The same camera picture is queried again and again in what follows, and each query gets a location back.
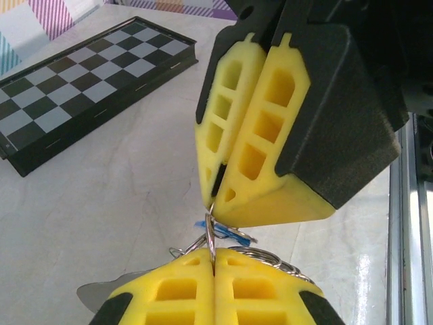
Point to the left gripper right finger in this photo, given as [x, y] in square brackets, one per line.
[257, 298]

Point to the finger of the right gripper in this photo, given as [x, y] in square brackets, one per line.
[270, 152]
[220, 135]

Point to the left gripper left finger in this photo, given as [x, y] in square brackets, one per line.
[176, 298]

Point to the black grey chessboard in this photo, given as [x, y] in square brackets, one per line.
[84, 84]

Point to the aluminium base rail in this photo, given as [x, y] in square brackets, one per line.
[411, 237]

